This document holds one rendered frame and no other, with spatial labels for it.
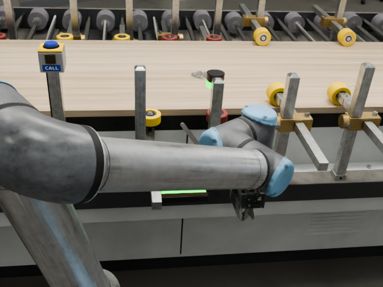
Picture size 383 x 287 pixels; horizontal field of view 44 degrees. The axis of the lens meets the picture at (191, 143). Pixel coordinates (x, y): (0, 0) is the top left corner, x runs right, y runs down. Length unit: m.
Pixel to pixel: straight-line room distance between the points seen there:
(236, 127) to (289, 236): 1.27
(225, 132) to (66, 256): 0.45
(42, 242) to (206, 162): 0.32
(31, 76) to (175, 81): 0.59
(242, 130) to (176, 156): 0.37
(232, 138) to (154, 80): 0.96
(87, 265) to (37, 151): 0.40
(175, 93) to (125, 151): 1.19
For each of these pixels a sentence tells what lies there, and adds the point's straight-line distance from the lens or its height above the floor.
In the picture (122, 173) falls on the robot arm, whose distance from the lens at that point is 0.71.
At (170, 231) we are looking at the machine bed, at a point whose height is 0.27.
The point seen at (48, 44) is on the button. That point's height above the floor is 1.23.
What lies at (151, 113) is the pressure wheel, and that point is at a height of 0.91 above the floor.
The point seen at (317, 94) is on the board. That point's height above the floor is 0.90.
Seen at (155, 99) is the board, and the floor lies 0.90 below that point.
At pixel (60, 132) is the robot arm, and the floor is 1.41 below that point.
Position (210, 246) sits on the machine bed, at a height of 0.16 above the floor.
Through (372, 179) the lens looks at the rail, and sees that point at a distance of 1.93.
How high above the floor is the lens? 1.75
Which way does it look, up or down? 33 degrees down
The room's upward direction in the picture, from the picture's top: 4 degrees clockwise
